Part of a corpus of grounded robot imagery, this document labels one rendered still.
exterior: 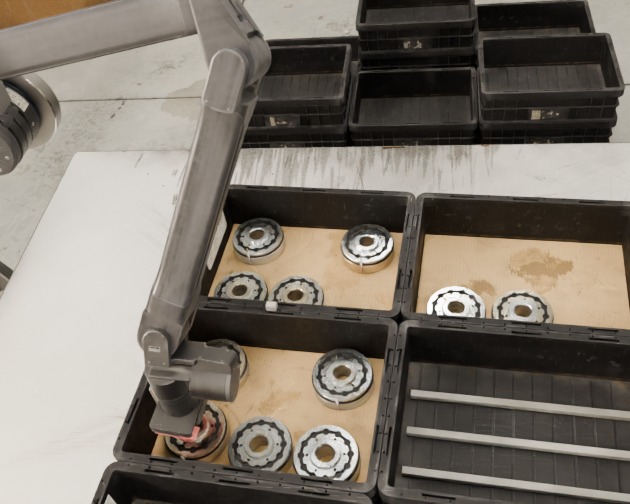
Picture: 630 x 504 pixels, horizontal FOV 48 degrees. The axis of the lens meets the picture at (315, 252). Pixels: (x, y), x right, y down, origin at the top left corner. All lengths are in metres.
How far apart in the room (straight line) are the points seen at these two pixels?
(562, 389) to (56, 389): 0.96
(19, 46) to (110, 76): 2.79
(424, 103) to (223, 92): 1.74
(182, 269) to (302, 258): 0.52
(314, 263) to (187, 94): 2.12
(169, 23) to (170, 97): 2.60
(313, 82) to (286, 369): 1.39
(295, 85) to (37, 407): 1.40
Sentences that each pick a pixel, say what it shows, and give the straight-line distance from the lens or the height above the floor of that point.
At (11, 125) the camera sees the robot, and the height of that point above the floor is 1.16.
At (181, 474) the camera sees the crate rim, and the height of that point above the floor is 0.93.
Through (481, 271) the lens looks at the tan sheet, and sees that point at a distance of 1.38.
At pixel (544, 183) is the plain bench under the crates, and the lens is 1.75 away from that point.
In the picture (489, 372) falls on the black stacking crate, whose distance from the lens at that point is 1.25.
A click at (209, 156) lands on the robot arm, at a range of 0.87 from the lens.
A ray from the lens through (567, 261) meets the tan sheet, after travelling 1.41.
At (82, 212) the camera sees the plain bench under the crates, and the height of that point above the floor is 0.70.
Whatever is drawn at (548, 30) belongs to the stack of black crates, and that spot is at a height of 0.38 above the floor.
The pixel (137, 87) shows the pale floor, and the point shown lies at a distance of 3.57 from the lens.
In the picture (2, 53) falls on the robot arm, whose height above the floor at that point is 1.46.
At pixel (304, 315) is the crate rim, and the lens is 1.20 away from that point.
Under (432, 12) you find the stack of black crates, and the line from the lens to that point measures 2.78.
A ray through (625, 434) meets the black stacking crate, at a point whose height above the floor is 0.83.
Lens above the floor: 1.88
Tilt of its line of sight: 48 degrees down
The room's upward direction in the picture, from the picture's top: 10 degrees counter-clockwise
